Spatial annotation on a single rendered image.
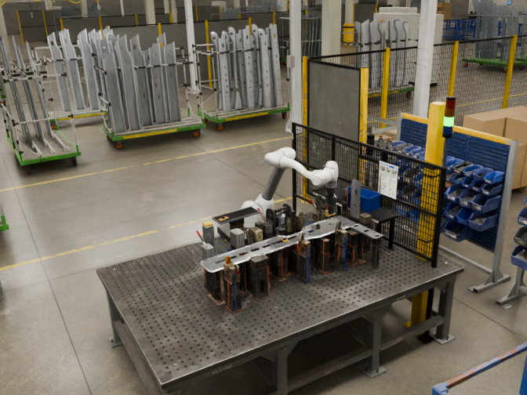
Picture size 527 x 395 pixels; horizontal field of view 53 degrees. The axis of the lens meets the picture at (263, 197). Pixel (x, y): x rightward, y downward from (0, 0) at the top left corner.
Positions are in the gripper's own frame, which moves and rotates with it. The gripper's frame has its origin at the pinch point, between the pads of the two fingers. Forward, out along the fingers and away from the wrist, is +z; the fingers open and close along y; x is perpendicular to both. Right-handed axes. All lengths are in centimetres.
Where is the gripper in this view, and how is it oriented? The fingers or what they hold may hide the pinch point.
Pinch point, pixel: (330, 209)
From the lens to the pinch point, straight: 432.3
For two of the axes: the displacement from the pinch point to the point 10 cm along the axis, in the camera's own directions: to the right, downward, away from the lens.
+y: 5.6, 2.9, -7.8
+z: 0.3, 9.3, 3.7
